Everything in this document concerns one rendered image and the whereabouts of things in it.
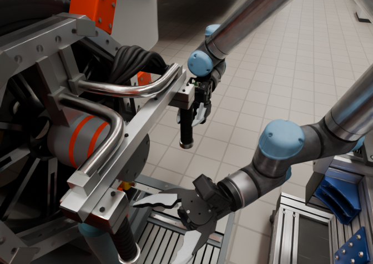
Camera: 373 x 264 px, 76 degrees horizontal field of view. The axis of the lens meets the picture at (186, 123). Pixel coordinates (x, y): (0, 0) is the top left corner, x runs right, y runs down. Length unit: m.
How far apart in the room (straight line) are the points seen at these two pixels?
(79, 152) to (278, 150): 0.42
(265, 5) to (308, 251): 0.99
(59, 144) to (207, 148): 1.29
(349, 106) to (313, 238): 0.88
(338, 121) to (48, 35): 0.55
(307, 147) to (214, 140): 1.35
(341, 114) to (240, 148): 1.34
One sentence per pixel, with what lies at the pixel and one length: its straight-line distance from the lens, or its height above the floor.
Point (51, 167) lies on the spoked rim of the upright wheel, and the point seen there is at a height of 0.76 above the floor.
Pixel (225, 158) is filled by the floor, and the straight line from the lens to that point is 1.71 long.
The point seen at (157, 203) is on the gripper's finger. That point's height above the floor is 0.83.
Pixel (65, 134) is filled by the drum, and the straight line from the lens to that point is 0.60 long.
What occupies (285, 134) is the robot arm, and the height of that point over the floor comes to 0.97.
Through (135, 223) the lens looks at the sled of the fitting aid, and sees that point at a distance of 1.28.
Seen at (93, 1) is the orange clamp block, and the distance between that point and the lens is 0.62.
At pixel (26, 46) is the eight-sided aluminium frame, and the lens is 0.49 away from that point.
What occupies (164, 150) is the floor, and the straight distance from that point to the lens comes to 1.74.
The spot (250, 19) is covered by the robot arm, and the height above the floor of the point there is 1.09.
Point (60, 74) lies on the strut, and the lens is 0.55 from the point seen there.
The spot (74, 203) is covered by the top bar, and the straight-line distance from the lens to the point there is 0.37.
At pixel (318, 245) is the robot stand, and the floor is 0.21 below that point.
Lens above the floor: 1.27
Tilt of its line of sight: 41 degrees down
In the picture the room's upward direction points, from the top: straight up
